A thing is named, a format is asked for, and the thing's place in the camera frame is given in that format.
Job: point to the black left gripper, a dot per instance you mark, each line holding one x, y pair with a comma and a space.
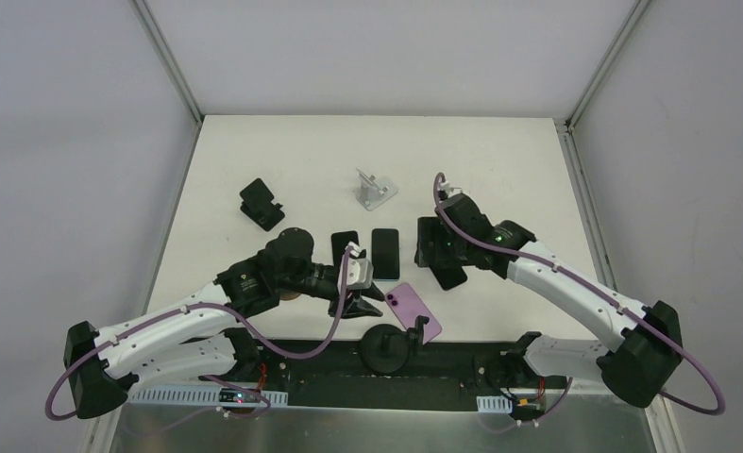
344, 294

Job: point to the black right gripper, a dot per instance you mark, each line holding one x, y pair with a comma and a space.
431, 248

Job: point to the black phone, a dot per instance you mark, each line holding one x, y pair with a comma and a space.
450, 277
339, 241

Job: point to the black round disc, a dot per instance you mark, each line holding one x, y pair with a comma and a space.
386, 349

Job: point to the purple phone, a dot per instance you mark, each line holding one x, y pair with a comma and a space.
407, 306

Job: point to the dark phone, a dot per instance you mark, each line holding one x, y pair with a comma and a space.
385, 254

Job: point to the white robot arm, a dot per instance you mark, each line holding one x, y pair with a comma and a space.
206, 334

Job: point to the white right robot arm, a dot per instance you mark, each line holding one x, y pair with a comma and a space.
629, 353

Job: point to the grey stand with brown base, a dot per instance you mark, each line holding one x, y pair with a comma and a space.
289, 296

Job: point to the silver metal phone stand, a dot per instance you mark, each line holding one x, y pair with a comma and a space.
373, 191

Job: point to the black folding phone stand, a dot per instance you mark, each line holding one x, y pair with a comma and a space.
258, 204

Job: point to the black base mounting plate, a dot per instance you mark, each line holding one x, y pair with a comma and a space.
440, 377

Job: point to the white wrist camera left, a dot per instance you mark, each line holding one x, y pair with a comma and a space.
359, 269

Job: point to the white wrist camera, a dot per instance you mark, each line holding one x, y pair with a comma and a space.
359, 269
447, 189

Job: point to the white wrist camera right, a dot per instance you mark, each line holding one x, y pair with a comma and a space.
447, 189

